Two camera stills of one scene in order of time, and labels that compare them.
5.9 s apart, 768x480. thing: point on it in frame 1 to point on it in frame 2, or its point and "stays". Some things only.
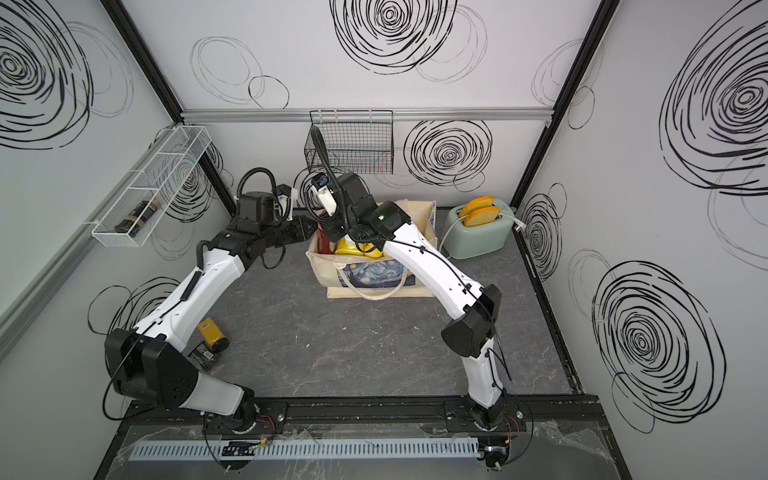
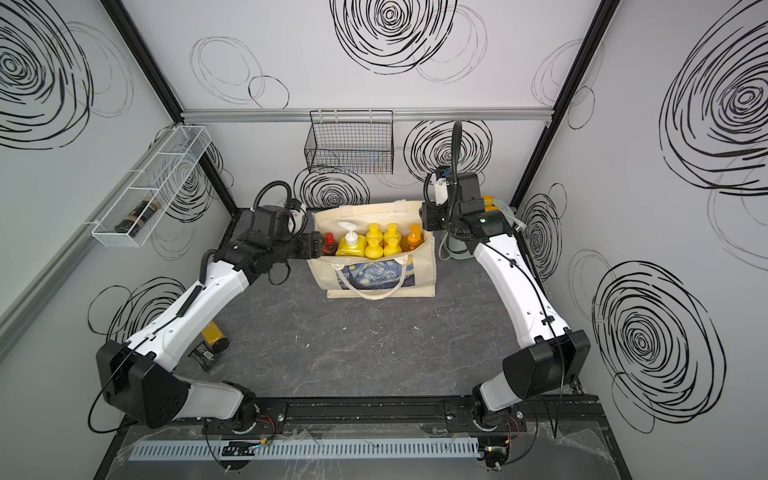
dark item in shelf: x=148 y=206 stays
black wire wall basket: x=357 y=141 stays
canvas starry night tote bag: x=360 y=276 stays
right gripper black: x=331 y=230 to x=428 y=212
